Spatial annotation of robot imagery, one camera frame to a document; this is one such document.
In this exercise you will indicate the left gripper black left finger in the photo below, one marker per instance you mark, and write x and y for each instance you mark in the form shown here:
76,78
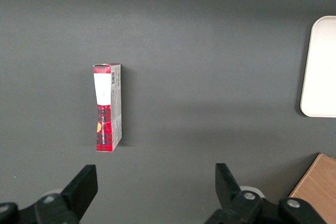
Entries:
78,195

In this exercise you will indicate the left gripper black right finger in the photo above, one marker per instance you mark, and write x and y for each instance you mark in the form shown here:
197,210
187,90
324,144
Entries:
231,203

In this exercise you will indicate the white rectangular tray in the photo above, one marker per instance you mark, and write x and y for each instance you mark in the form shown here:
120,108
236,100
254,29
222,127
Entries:
321,72

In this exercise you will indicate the red plaid cardboard box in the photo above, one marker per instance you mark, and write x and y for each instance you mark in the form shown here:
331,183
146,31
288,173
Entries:
105,129

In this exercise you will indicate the light wooden drawer cabinet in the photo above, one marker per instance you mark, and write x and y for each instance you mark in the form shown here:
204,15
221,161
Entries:
319,190

